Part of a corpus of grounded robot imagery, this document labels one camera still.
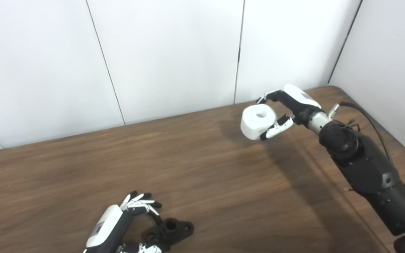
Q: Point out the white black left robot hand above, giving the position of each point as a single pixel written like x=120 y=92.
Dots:
x=104 y=228

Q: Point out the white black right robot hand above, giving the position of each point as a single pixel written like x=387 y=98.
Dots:
x=301 y=102

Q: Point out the round white plastic piece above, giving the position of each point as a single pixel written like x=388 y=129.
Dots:
x=251 y=126

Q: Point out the black plastic holder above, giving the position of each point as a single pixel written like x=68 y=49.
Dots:
x=179 y=230

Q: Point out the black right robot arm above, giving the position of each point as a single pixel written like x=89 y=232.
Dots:
x=364 y=165

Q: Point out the black wall panel clip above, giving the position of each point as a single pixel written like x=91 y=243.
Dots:
x=238 y=56

